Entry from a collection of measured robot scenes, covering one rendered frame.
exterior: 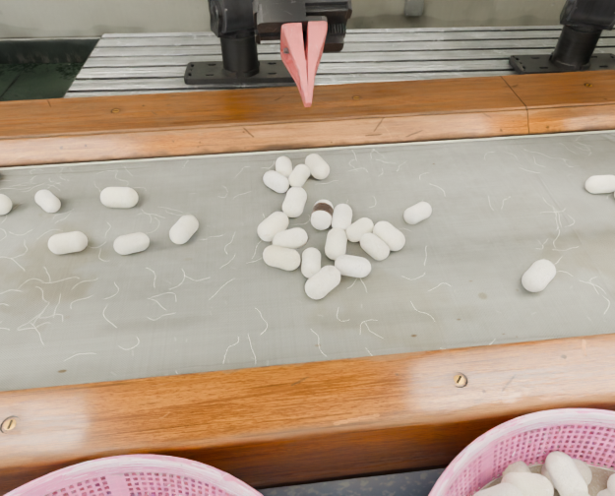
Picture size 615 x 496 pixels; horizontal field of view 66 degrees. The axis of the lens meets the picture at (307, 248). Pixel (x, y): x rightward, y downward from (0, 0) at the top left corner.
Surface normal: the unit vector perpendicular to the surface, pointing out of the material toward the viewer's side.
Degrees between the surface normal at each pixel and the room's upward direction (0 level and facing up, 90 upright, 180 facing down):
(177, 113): 0
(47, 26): 89
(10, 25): 88
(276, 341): 0
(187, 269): 0
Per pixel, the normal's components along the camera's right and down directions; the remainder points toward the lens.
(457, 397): 0.00, -0.70
